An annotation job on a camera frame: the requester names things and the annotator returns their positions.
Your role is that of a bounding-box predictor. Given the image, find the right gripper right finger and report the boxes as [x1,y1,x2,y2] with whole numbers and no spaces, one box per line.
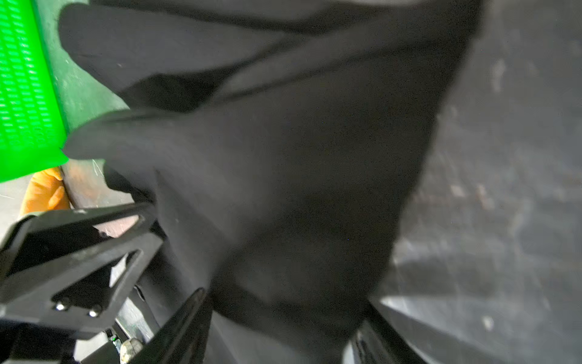
[351,303,426,364]

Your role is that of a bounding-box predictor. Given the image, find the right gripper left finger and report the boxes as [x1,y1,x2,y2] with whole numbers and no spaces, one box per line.
[130,288,212,364]

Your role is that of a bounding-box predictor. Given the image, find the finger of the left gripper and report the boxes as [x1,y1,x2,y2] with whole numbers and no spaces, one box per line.
[1,203,163,339]

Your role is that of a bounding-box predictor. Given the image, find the black skirt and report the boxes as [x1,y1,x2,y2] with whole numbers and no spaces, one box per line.
[58,1,483,363]

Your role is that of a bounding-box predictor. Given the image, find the orange plush toy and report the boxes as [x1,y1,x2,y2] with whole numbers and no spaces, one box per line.
[19,167,71,218]

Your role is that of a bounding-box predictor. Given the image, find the green plastic basket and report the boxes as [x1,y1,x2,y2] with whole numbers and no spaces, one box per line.
[1,0,68,182]

